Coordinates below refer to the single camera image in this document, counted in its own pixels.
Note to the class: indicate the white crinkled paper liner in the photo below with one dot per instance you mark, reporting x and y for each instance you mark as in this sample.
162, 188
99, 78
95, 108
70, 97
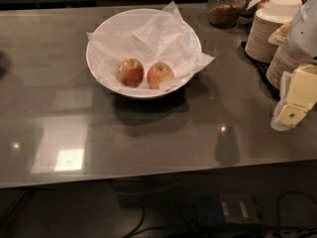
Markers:
158, 40

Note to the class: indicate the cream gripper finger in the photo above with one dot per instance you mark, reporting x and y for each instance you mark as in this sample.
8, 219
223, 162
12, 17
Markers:
280, 35
298, 95

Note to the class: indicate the large white bowl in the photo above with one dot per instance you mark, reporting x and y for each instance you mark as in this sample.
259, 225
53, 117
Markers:
109, 30

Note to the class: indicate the dark box under table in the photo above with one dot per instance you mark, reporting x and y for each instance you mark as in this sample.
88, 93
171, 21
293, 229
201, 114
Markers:
224, 208

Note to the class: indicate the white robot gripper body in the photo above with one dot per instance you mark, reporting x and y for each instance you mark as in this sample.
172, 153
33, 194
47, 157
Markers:
304, 39

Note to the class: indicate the black tray under bowls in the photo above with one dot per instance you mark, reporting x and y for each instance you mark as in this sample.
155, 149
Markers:
261, 69

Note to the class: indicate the red-yellow apple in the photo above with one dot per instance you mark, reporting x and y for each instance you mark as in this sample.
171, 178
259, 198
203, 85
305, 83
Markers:
131, 72
158, 73

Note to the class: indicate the glass jar with cereal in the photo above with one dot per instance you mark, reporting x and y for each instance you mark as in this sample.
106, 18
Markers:
224, 13

